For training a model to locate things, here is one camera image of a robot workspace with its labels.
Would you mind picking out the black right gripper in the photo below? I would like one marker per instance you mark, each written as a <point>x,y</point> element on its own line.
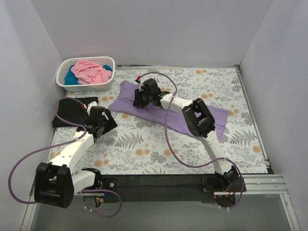
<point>137,98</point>

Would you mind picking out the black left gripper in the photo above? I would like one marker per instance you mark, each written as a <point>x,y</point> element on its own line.
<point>110,121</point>

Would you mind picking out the purple t-shirt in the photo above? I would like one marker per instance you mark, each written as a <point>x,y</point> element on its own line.
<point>175,121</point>

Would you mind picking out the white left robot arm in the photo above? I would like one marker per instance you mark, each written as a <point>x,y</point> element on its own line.
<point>55,182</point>

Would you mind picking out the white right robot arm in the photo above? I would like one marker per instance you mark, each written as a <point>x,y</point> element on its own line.
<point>200,123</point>

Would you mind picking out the floral patterned tablecloth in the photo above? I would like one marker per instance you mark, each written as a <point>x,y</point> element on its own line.
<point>138,146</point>

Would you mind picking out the pink t-shirt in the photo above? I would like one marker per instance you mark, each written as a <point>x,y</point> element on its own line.
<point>87,72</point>

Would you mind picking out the teal t-shirt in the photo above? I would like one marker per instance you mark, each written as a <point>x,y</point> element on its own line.
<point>70,79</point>

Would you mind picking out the white plastic laundry basket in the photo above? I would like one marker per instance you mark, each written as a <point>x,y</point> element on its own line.
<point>64,67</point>

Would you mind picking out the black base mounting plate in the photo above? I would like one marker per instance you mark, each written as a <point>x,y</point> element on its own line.
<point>165,188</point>

